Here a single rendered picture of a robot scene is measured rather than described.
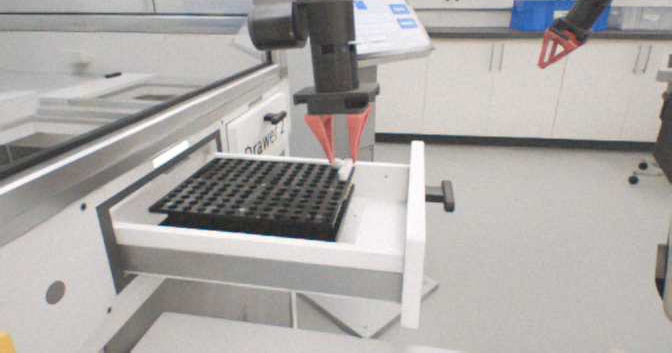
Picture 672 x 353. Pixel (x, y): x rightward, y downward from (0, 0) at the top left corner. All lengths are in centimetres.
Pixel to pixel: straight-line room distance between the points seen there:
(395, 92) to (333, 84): 292
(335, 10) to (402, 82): 292
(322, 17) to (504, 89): 308
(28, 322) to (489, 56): 328
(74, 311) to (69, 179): 13
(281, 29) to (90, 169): 26
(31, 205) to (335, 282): 29
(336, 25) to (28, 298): 40
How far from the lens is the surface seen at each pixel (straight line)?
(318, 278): 46
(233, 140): 76
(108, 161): 52
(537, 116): 366
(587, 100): 375
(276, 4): 55
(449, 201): 51
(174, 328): 58
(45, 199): 46
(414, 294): 43
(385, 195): 66
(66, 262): 49
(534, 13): 366
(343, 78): 52
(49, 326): 49
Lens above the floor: 113
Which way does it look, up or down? 22 degrees down
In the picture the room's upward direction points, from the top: straight up
